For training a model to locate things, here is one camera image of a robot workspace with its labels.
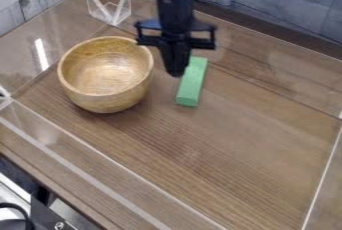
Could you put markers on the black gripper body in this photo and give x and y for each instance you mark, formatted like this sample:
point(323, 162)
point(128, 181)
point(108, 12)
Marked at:
point(152, 34)

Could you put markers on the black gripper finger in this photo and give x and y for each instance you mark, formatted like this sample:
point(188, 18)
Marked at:
point(165, 51)
point(181, 58)

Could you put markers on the green rectangular block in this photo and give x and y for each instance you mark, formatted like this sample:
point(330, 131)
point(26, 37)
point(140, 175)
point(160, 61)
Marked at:
point(191, 82)

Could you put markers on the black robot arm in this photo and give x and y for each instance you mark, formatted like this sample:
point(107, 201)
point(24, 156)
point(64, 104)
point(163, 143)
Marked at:
point(176, 12)

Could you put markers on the wooden bowl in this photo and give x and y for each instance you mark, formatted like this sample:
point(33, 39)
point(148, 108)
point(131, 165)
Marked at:
point(105, 73)

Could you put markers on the clear acrylic corner bracket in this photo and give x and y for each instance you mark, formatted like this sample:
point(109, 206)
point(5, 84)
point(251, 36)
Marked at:
point(109, 13)

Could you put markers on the black metal table bracket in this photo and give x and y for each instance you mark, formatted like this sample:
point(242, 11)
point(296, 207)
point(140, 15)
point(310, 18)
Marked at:
point(45, 219)

